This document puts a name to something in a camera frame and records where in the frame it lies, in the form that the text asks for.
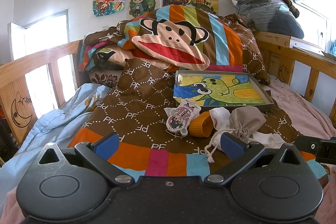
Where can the grey clothes bundle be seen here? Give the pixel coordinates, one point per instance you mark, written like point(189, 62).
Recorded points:
point(268, 16)

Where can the orange fabric band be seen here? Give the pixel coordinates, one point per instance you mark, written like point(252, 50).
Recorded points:
point(202, 126)

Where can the wooden bed frame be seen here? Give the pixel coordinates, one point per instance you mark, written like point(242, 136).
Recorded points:
point(37, 83)

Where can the brown monkey print duvet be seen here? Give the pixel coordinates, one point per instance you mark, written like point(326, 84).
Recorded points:
point(150, 48)

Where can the anime poster lower left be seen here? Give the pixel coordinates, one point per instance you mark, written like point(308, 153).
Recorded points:
point(107, 7)

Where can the blond boy poster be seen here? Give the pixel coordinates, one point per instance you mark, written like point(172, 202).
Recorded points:
point(141, 7)

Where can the grey tray with dinosaur picture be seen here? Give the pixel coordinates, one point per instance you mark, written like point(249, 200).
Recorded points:
point(210, 89)

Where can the floral brown pillow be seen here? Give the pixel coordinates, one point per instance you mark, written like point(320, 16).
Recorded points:
point(104, 76)

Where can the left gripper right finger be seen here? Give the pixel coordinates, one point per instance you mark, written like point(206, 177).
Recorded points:
point(242, 156)

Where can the beige drawstring pouch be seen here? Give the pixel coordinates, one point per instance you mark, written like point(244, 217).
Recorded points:
point(245, 121)

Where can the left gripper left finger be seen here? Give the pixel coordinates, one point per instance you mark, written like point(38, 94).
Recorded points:
point(96, 155)

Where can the light blue blanket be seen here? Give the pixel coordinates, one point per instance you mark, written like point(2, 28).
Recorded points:
point(59, 126)

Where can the white drawstring pouch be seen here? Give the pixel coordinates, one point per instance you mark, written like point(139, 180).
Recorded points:
point(220, 117)

